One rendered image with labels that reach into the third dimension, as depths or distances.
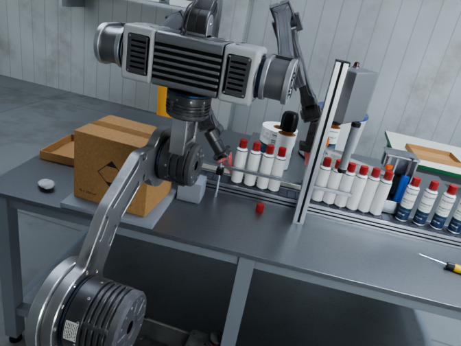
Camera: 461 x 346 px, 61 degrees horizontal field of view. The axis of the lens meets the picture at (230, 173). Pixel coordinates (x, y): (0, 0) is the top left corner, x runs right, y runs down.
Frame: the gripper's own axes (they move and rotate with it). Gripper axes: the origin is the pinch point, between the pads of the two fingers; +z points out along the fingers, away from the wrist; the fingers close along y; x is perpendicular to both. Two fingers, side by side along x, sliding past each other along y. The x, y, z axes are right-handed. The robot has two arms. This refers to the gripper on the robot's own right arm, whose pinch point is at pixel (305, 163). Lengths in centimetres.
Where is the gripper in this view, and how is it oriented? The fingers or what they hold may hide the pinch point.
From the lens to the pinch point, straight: 181.6
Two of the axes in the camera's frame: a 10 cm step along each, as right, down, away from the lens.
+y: -9.7, -2.3, 1.0
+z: -1.7, 9.0, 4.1
